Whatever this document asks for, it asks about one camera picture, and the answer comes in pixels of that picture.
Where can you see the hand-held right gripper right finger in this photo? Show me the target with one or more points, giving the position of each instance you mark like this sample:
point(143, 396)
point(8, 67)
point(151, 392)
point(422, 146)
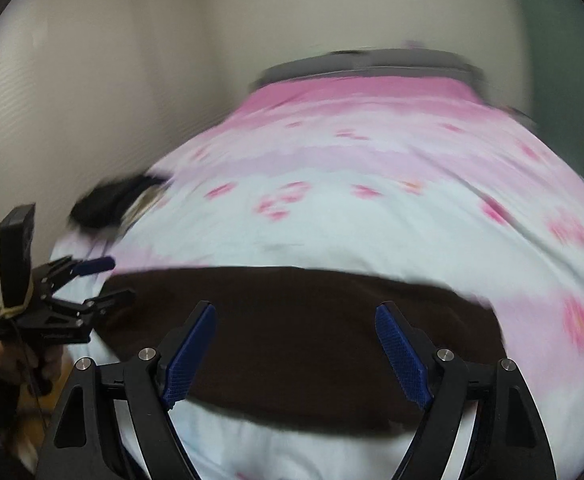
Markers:
point(402, 355)

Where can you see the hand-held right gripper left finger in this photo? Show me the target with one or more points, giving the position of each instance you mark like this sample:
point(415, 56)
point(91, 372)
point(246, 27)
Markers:
point(188, 355)

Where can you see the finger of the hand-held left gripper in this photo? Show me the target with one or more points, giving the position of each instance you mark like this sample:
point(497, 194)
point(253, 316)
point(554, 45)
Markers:
point(112, 299)
point(94, 264)

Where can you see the dark brown pants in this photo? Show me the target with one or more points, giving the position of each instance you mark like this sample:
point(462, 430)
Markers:
point(302, 345)

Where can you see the person's left hand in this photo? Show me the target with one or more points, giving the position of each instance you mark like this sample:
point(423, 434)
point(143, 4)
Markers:
point(9, 360)

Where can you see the black cloth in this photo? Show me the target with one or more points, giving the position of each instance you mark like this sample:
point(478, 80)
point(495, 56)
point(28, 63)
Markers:
point(109, 200)

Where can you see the pink floral blanket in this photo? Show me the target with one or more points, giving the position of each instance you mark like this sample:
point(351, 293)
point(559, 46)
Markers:
point(351, 220)

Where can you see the grey headboard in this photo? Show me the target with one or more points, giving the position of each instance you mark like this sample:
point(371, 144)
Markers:
point(371, 62)

